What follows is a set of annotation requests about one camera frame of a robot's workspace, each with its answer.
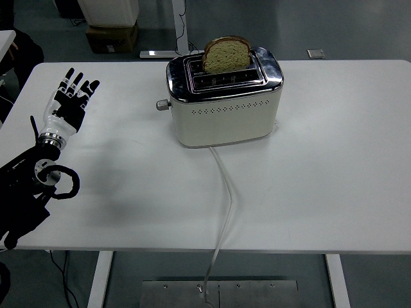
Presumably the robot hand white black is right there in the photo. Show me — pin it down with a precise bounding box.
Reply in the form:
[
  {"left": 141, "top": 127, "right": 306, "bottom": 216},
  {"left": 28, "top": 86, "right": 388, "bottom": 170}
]
[{"left": 39, "top": 67, "right": 101, "bottom": 137}]

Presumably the cream chrome two-slot toaster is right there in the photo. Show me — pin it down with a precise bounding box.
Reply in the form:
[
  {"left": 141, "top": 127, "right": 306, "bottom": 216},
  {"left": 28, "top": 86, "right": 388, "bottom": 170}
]
[{"left": 155, "top": 46, "right": 284, "bottom": 149}]

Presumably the person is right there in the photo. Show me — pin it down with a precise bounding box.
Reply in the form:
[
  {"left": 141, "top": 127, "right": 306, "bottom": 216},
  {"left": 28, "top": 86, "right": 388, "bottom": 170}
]
[{"left": 0, "top": 27, "right": 45, "bottom": 121}]

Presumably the white side table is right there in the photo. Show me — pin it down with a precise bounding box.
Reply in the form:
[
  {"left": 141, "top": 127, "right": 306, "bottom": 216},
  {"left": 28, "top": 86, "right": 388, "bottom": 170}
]
[{"left": 0, "top": 30, "right": 17, "bottom": 62}]

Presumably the brown cardboard box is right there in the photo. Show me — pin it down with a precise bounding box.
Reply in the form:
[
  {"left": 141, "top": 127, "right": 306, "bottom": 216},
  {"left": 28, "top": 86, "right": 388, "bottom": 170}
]
[{"left": 85, "top": 21, "right": 140, "bottom": 55}]

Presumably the black floor object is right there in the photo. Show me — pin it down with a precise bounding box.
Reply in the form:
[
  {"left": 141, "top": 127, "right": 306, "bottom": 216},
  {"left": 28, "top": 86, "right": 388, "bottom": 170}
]
[{"left": 53, "top": 0, "right": 85, "bottom": 19}]

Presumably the white box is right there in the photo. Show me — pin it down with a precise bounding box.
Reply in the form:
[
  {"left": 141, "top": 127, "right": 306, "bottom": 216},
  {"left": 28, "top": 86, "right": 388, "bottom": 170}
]
[{"left": 76, "top": 0, "right": 140, "bottom": 28}]

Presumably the white desk leg with foot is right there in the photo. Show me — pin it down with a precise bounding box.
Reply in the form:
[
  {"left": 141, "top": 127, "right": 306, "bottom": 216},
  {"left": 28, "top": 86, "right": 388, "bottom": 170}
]
[{"left": 139, "top": 0, "right": 191, "bottom": 60}]

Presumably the white table leg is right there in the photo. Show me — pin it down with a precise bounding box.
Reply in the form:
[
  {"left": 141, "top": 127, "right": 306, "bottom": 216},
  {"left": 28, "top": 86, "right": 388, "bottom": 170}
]
[
  {"left": 86, "top": 251, "right": 114, "bottom": 308},
  {"left": 324, "top": 253, "right": 351, "bottom": 308}
]

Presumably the black robot body part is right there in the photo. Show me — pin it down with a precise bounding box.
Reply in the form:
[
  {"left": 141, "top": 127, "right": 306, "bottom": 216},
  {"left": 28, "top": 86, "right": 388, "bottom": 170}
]
[{"left": 0, "top": 261, "right": 11, "bottom": 300}]

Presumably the brown bread slice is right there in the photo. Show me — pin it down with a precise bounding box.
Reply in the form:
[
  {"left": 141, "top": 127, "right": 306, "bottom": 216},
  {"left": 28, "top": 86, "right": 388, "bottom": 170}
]
[{"left": 201, "top": 35, "right": 253, "bottom": 74}]

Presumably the grey metal plate with screws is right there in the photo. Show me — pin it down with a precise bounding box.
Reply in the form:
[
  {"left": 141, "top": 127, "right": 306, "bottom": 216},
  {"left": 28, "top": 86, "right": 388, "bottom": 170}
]
[{"left": 138, "top": 279, "right": 299, "bottom": 308}]

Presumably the black cable under table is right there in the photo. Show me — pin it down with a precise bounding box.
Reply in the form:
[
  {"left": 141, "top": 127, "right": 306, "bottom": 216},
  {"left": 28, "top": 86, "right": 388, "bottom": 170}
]
[
  {"left": 48, "top": 250, "right": 80, "bottom": 308},
  {"left": 62, "top": 251, "right": 71, "bottom": 308}
]

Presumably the thin black cable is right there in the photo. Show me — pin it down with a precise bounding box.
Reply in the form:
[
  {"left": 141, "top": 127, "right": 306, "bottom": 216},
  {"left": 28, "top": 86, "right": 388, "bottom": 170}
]
[{"left": 175, "top": 0, "right": 201, "bottom": 54}]

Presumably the white toaster power cord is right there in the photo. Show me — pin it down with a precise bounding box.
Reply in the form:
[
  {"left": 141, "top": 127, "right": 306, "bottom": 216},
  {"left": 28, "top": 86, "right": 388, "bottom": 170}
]
[{"left": 201, "top": 146, "right": 237, "bottom": 305}]

